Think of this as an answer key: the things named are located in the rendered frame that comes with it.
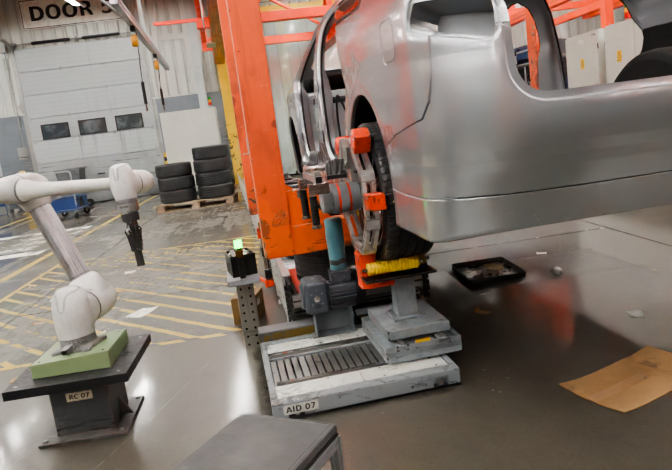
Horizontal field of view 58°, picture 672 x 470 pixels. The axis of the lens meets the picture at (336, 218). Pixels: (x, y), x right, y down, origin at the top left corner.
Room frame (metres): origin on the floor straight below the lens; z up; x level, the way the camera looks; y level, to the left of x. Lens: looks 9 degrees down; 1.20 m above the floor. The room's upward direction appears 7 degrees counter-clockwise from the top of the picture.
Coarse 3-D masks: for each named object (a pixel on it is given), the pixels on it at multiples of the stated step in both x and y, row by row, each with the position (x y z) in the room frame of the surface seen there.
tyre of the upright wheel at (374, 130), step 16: (368, 128) 2.75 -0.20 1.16; (384, 160) 2.59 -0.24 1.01; (384, 176) 2.56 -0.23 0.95; (384, 192) 2.56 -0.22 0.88; (384, 224) 2.63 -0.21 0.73; (384, 240) 2.66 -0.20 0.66; (400, 240) 2.62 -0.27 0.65; (416, 240) 2.65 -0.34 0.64; (384, 256) 2.72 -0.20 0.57; (400, 256) 2.74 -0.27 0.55
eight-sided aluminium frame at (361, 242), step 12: (348, 144) 2.75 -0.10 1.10; (360, 168) 2.62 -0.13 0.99; (372, 168) 2.62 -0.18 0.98; (348, 180) 3.09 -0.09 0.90; (360, 180) 2.60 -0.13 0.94; (372, 180) 2.60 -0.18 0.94; (348, 216) 3.05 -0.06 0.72; (372, 216) 2.62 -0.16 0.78; (348, 228) 3.03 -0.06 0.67; (360, 228) 3.00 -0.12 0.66; (372, 228) 2.61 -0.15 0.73; (360, 240) 2.94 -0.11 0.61; (372, 240) 2.71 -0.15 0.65; (360, 252) 2.80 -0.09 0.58; (372, 252) 2.74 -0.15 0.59
